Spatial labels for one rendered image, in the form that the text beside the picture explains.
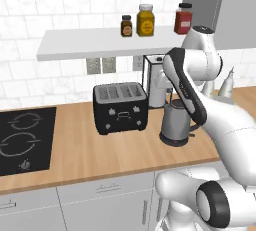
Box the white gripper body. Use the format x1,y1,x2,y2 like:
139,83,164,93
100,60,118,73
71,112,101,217
156,69,174,93

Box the white coffee machine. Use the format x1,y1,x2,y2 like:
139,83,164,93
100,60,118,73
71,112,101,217
142,53,172,110

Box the silver electric kettle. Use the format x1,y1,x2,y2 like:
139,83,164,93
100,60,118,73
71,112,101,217
158,90,205,148

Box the short silver cone shaker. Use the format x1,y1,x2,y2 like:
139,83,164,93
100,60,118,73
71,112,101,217
201,80,215,98

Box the black four-slot toaster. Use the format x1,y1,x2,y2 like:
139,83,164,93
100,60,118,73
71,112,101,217
92,81,150,136

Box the yellow jar with white lid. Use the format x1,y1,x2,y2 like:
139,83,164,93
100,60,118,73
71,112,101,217
136,3,156,38

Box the red jar with black lid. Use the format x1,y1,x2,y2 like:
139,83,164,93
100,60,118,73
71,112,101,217
173,2,194,36

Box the small dark brown jar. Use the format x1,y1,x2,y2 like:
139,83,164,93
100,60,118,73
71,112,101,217
120,14,134,38

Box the tall silver cone shaker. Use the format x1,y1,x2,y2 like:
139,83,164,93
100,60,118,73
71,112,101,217
217,66,236,100

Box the grey cupboard door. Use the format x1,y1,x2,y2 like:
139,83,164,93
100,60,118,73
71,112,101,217
0,204,66,231
149,188,172,231
60,188,155,231

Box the black hob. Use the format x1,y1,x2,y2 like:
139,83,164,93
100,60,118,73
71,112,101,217
0,106,57,178

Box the grey wall socket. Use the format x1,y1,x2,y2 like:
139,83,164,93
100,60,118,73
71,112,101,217
101,56,118,75
85,57,102,76

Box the white wall shelf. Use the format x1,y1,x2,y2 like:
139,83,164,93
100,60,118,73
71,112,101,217
36,25,188,62

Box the grey wall cupboard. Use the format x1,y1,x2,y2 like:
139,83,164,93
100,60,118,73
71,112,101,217
181,0,256,51

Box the silver drawer handle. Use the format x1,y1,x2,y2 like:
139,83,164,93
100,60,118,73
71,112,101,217
95,182,122,194
0,201,17,210

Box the silver cupboard door handle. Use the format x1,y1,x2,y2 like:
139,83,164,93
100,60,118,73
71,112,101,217
142,199,150,226
156,197,164,223

